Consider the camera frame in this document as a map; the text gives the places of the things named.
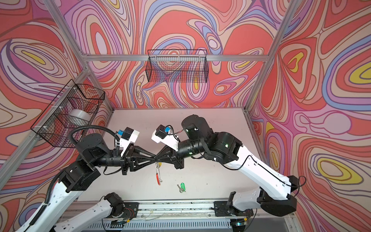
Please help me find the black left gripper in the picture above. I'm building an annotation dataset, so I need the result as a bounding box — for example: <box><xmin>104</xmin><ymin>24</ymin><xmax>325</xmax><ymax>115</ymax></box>
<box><xmin>90</xmin><ymin>145</ymin><xmax>154</xmax><ymax>178</ymax></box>

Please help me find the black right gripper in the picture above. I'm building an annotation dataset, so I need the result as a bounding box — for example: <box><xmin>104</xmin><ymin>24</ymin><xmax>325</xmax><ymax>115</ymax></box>
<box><xmin>154</xmin><ymin>139</ymin><xmax>207</xmax><ymax>170</ymax></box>

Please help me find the metal keyring disc red grip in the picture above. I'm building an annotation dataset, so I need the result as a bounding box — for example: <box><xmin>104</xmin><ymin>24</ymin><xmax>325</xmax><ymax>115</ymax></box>
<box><xmin>156</xmin><ymin>162</ymin><xmax>162</xmax><ymax>186</ymax></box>

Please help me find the green plastic key tag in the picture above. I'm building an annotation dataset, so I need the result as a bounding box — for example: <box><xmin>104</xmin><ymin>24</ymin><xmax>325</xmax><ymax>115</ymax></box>
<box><xmin>180</xmin><ymin>183</ymin><xmax>186</xmax><ymax>191</ymax></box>

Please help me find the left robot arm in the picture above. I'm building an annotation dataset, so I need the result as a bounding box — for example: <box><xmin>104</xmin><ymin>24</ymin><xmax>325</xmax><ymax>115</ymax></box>
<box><xmin>19</xmin><ymin>125</ymin><xmax>156</xmax><ymax>232</ymax></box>

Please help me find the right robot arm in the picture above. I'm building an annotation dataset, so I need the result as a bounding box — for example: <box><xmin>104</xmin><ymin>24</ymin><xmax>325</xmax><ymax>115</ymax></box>
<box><xmin>152</xmin><ymin>115</ymin><xmax>302</xmax><ymax>217</ymax></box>

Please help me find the grey tape roll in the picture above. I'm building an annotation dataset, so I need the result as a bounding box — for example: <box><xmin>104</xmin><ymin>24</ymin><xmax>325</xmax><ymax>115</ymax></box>
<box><xmin>68</xmin><ymin>109</ymin><xmax>91</xmax><ymax>126</ymax></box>

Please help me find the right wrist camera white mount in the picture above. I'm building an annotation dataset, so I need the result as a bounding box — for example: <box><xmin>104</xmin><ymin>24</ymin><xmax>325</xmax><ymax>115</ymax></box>
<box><xmin>151</xmin><ymin>125</ymin><xmax>179</xmax><ymax>151</ymax></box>

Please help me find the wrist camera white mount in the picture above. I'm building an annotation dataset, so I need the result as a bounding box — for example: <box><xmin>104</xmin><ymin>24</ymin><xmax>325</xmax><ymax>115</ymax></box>
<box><xmin>151</xmin><ymin>125</ymin><xmax>179</xmax><ymax>151</ymax></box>
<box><xmin>115</xmin><ymin>127</ymin><xmax>140</xmax><ymax>157</ymax></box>

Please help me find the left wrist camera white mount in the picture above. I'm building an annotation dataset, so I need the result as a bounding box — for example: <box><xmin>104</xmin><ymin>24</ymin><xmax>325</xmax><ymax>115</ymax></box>
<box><xmin>115</xmin><ymin>127</ymin><xmax>140</xmax><ymax>157</ymax></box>

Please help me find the aluminium table edge rail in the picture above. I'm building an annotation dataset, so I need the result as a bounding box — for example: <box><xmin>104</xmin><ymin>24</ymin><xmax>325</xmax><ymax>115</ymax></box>
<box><xmin>54</xmin><ymin>198</ymin><xmax>293</xmax><ymax>232</ymax></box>

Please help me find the black wire basket left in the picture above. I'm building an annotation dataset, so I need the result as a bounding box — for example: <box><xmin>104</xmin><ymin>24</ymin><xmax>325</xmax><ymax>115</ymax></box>
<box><xmin>31</xmin><ymin>80</ymin><xmax>105</xmax><ymax>148</ymax></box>

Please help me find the black wire basket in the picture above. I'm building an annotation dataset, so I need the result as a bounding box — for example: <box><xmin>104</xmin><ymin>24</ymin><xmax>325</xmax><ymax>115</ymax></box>
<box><xmin>146</xmin><ymin>49</ymin><xmax>209</xmax><ymax>83</ymax></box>
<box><xmin>31</xmin><ymin>80</ymin><xmax>105</xmax><ymax>148</ymax></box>

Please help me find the black wire basket back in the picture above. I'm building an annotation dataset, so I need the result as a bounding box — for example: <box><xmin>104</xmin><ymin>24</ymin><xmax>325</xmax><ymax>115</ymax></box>
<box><xmin>146</xmin><ymin>49</ymin><xmax>209</xmax><ymax>83</ymax></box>

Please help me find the aluminium cage frame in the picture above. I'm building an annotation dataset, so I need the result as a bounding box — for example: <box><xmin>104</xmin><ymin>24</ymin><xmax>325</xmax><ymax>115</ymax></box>
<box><xmin>0</xmin><ymin>0</ymin><xmax>299</xmax><ymax>192</ymax></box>

